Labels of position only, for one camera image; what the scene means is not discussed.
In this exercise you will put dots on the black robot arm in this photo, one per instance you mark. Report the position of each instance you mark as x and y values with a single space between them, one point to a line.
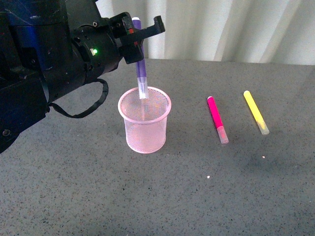
49 48

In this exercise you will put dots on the pink mesh cup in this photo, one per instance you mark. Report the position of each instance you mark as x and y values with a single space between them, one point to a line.
145 119

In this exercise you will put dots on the white curtain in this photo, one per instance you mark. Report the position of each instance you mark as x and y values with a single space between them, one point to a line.
258 31

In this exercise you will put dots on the purple highlighter pen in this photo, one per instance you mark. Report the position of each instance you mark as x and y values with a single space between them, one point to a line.
141 68

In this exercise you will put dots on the pink highlighter pen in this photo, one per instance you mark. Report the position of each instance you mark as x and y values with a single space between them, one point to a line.
217 120

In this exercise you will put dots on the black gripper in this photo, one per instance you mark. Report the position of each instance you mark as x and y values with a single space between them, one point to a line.
93 48

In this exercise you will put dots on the yellow highlighter pen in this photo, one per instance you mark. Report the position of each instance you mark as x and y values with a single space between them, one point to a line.
256 113

